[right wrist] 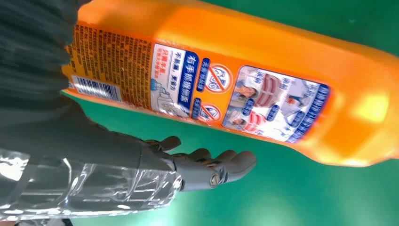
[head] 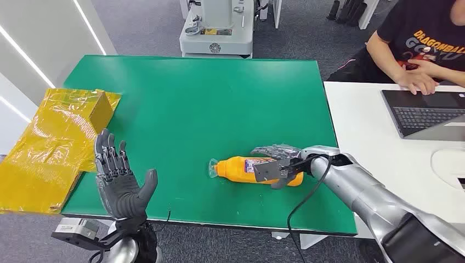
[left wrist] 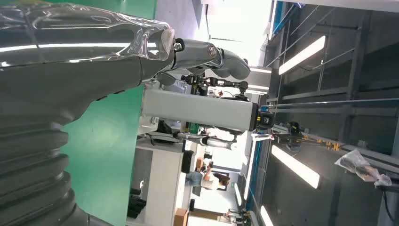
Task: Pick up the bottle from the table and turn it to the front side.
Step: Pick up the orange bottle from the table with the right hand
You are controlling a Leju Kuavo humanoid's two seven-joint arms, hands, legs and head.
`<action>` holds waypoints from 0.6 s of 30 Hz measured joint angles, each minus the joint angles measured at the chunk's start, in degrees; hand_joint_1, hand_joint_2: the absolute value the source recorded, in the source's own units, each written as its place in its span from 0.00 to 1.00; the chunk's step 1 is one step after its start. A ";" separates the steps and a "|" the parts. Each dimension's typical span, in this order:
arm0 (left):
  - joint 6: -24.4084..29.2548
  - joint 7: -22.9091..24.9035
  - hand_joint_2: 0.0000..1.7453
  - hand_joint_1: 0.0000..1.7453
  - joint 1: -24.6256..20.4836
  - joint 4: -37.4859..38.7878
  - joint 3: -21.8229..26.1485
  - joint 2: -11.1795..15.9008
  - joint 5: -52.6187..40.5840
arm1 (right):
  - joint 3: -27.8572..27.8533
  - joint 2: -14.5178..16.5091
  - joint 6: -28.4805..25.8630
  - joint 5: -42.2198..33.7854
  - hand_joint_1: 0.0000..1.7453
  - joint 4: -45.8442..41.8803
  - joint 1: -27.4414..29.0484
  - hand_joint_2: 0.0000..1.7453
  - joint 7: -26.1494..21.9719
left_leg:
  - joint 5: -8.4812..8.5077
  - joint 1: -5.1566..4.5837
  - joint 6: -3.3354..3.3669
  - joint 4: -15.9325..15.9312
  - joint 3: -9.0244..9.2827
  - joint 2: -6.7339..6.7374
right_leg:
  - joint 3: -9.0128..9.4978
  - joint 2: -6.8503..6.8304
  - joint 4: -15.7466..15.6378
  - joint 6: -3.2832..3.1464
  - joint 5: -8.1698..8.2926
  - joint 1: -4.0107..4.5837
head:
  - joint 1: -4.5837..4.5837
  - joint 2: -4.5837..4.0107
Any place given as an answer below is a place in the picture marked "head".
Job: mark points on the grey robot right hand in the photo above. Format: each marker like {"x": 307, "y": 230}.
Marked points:
{"x": 279, "y": 150}

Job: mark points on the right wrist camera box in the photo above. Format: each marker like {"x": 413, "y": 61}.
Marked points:
{"x": 269, "y": 170}

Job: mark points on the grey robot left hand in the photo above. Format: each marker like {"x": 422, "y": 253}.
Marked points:
{"x": 120, "y": 192}

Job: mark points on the white round pad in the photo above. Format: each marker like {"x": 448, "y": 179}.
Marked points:
{"x": 445, "y": 167}

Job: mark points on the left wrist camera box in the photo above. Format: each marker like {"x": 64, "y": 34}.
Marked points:
{"x": 74, "y": 228}

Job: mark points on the black chair legs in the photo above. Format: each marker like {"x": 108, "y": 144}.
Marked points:
{"x": 347, "y": 12}

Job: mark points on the white desk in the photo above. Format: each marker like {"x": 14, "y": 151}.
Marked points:
{"x": 367, "y": 145}

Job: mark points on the orange detergent bottle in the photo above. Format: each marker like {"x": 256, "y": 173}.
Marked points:
{"x": 234, "y": 168}

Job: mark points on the white table leg bar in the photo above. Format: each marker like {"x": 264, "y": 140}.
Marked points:
{"x": 312, "y": 241}

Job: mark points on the dark grey laptop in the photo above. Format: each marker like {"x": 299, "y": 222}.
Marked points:
{"x": 421, "y": 116}

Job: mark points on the person's right forearm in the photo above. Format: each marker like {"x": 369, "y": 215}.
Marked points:
{"x": 385, "y": 60}

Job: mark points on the person's left forearm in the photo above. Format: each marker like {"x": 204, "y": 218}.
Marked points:
{"x": 452, "y": 74}

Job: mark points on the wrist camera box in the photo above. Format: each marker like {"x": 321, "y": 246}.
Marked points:
{"x": 269, "y": 170}
{"x": 74, "y": 228}

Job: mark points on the white narrow panel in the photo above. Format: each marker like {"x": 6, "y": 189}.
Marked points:
{"x": 277, "y": 12}

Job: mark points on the white furniture post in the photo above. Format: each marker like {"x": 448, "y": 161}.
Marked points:
{"x": 368, "y": 12}

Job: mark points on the person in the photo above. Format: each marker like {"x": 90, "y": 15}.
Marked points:
{"x": 417, "y": 25}

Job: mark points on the green table mat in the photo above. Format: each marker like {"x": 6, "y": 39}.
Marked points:
{"x": 218, "y": 119}

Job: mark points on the person's right hand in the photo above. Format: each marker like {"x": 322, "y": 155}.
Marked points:
{"x": 417, "y": 84}

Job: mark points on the yellow film-wrapped cardboard box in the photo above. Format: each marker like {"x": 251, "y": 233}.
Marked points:
{"x": 54, "y": 145}

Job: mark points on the person's left hand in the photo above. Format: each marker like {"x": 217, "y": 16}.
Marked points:
{"x": 427, "y": 67}

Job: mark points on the white robot base machine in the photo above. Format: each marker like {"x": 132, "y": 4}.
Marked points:
{"x": 218, "y": 43}

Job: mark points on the round white table foot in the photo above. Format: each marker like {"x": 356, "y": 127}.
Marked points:
{"x": 279, "y": 236}

